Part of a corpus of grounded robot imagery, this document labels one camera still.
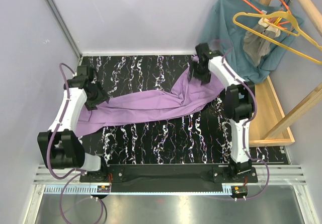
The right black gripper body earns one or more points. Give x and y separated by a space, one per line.
200 73

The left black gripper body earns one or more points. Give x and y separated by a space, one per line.
97 97

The purple trousers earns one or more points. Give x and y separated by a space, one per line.
144 89

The yellow plastic hanger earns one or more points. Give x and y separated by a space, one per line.
290 19

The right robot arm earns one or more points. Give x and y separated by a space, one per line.
239 105

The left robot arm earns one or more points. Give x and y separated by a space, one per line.
59 146

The teal t-shirt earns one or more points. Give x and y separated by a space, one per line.
220 26

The grey beige cloth bag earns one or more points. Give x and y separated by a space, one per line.
257 47

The wooden clothes rack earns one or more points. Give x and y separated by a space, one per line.
296 86

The aluminium frame rail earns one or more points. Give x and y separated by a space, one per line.
63 26

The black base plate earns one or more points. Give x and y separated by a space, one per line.
149 178

